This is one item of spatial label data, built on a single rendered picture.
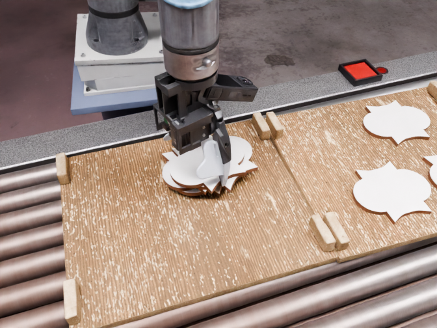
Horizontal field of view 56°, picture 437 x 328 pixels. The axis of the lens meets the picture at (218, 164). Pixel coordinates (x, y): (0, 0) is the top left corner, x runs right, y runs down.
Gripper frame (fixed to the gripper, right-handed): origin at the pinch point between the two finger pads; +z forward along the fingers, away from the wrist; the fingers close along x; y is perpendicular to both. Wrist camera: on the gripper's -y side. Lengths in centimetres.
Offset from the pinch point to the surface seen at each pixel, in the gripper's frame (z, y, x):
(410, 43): 98, -230, -87
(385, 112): 3.5, -40.5, 7.7
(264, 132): 2.2, -14.7, -1.5
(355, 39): 98, -203, -113
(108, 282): 4.5, 24.0, 8.3
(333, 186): 4.5, -17.2, 15.0
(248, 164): 0.6, -5.6, 4.5
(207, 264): 4.5, 10.2, 14.6
